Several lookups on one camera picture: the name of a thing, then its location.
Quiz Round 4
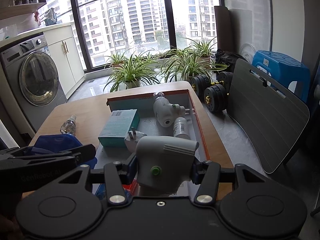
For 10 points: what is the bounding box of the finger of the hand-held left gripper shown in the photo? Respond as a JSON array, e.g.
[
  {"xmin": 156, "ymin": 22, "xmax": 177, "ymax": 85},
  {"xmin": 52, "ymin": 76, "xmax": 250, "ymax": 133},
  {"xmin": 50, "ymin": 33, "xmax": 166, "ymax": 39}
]
[
  {"xmin": 0, "ymin": 156, "xmax": 82, "ymax": 172},
  {"xmin": 0, "ymin": 144, "xmax": 97, "ymax": 159}
]

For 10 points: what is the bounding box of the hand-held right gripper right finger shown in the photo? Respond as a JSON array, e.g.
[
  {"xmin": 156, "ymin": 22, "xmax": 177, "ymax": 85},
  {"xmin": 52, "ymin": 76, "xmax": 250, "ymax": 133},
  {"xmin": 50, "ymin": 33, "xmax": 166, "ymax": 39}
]
[{"xmin": 191, "ymin": 160, "xmax": 263, "ymax": 205}]

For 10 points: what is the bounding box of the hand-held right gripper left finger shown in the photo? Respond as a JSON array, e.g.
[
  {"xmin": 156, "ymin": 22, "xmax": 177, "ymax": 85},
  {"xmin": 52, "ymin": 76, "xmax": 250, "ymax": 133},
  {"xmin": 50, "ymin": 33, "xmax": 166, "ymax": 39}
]
[{"xmin": 59, "ymin": 155, "xmax": 138, "ymax": 205}]

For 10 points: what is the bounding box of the blue plastic box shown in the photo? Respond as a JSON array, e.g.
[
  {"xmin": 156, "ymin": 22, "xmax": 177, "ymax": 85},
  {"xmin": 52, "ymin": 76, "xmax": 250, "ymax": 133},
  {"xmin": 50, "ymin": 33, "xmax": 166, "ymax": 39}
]
[{"xmin": 25, "ymin": 134, "xmax": 97, "ymax": 171}]

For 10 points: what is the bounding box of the white charger adapter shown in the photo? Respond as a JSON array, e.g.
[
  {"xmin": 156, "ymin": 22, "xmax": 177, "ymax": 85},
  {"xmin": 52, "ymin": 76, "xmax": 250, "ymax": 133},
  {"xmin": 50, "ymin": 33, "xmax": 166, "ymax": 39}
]
[{"xmin": 124, "ymin": 128, "xmax": 148, "ymax": 153}]

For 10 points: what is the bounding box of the grey plug-in repellent heater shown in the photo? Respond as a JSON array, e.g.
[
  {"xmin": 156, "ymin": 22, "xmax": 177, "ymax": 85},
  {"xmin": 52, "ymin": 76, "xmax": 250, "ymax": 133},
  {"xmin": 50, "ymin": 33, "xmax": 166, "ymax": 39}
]
[{"xmin": 135, "ymin": 135, "xmax": 200, "ymax": 198}]

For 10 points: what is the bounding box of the white pill bottle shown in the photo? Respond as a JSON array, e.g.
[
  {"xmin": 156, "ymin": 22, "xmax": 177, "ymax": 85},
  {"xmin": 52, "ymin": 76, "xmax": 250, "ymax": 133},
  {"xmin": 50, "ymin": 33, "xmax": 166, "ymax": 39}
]
[{"xmin": 173, "ymin": 117, "xmax": 189, "ymax": 139}]

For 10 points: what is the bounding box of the orange-edged cardboard box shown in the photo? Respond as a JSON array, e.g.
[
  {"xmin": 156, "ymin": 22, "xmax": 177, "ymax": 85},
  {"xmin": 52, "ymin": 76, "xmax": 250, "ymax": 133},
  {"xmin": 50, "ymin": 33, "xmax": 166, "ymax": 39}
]
[{"xmin": 92, "ymin": 89, "xmax": 211, "ymax": 198}]

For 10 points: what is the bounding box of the clear spray bottle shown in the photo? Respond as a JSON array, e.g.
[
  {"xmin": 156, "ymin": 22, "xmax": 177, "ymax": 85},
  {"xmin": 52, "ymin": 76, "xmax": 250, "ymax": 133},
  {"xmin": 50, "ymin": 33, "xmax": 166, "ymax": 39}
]
[{"xmin": 60, "ymin": 114, "xmax": 77, "ymax": 134}]

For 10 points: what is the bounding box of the teal cardboard box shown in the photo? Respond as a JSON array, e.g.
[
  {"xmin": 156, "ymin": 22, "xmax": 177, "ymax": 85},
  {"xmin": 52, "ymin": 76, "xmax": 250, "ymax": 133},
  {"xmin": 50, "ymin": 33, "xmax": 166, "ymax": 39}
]
[{"xmin": 98, "ymin": 109, "xmax": 140, "ymax": 148}]

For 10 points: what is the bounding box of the white plug-in repellent heater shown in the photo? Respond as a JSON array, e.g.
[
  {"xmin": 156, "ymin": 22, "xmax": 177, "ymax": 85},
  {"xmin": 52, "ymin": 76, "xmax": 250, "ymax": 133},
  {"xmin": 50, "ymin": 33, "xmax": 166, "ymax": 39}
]
[{"xmin": 153, "ymin": 92, "xmax": 187, "ymax": 128}]

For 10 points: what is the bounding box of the black dumbbell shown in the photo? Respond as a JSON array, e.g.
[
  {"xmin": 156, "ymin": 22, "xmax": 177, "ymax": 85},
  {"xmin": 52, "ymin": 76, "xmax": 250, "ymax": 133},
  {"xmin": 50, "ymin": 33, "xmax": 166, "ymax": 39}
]
[
  {"xmin": 204, "ymin": 84, "xmax": 230, "ymax": 113},
  {"xmin": 191, "ymin": 71, "xmax": 235, "ymax": 98}
]

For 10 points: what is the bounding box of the grey washing machine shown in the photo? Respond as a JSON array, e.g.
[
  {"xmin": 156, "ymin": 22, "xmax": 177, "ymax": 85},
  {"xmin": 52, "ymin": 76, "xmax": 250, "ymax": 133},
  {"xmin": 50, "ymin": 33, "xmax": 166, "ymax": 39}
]
[{"xmin": 0, "ymin": 37, "xmax": 67, "ymax": 131}]

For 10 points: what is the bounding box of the spider plant in white pot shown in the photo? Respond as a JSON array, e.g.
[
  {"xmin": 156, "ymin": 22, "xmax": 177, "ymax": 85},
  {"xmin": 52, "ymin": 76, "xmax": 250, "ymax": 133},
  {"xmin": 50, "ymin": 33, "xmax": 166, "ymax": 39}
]
[{"xmin": 107, "ymin": 54, "xmax": 161, "ymax": 93}]

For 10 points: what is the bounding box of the grey folding board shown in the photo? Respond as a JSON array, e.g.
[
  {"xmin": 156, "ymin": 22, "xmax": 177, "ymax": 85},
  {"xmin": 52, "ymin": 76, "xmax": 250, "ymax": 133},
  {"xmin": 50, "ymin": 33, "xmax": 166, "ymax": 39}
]
[{"xmin": 226, "ymin": 58, "xmax": 310, "ymax": 174}]

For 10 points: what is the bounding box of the white laundry cabinet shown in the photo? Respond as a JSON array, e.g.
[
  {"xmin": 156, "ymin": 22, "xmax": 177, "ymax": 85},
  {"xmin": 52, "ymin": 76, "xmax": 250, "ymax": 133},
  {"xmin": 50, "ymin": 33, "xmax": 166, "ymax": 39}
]
[{"xmin": 0, "ymin": 22, "xmax": 85, "ymax": 133}]

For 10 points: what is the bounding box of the spider plant in brown pot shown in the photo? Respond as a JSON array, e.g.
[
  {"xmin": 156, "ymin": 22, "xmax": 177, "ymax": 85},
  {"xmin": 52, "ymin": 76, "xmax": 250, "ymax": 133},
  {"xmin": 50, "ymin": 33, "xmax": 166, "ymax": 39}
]
[{"xmin": 104, "ymin": 51, "xmax": 131, "ymax": 68}]

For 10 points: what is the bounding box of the large spider plant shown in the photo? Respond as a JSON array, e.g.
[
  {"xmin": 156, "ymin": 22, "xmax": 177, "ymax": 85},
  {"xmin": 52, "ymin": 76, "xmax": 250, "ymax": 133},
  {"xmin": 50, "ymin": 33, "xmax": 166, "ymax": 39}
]
[{"xmin": 160, "ymin": 52, "xmax": 227, "ymax": 83}]

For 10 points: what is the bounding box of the small spider plant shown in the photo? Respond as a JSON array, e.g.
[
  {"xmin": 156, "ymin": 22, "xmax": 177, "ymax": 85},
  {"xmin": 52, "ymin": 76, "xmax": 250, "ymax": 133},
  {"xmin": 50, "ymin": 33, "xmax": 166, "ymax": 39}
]
[{"xmin": 137, "ymin": 51, "xmax": 163, "ymax": 68}]

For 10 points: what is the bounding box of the black bag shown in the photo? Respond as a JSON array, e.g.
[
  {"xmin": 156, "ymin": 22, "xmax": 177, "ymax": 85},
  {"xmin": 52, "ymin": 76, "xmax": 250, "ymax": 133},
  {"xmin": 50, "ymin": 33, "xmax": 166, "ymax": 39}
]
[{"xmin": 215, "ymin": 49, "xmax": 247, "ymax": 68}]

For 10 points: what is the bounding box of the tall spider plant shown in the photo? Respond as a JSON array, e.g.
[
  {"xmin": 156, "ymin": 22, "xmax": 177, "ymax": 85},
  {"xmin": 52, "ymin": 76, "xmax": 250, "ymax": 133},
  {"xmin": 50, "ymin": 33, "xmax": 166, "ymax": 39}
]
[{"xmin": 182, "ymin": 37, "xmax": 218, "ymax": 58}]

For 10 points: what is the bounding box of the white round fan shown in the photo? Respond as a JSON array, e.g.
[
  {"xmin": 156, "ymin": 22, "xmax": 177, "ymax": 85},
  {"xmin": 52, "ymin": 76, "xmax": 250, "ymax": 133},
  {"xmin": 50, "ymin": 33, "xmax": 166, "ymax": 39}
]
[{"xmin": 239, "ymin": 43, "xmax": 258, "ymax": 63}]

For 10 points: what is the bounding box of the blue plastic stool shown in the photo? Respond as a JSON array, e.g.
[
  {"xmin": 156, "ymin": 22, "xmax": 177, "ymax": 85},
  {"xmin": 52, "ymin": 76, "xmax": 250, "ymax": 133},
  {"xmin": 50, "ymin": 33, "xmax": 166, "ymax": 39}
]
[{"xmin": 251, "ymin": 50, "xmax": 311, "ymax": 103}]

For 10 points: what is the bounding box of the hanging laundry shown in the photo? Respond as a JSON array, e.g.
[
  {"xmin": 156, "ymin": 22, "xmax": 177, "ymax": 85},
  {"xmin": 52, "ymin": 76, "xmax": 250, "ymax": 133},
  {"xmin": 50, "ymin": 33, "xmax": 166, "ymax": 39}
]
[{"xmin": 34, "ymin": 7, "xmax": 58, "ymax": 27}]

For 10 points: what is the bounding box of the brown rolled mat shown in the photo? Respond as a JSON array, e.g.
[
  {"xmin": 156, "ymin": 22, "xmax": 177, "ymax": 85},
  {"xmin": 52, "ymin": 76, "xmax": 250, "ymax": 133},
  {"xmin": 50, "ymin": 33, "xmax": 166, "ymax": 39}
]
[{"xmin": 214, "ymin": 6, "xmax": 232, "ymax": 53}]

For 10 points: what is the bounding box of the wooden wall shelf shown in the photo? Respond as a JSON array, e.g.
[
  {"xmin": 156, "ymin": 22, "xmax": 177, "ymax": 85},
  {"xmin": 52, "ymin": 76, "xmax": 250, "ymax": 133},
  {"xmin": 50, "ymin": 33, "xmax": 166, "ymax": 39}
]
[{"xmin": 0, "ymin": 0, "xmax": 47, "ymax": 21}]

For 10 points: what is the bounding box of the black window frame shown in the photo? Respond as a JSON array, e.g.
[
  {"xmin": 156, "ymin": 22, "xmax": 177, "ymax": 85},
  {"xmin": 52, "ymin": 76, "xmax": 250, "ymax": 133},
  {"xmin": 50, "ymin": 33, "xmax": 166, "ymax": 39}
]
[{"xmin": 67, "ymin": 0, "xmax": 224, "ymax": 74}]

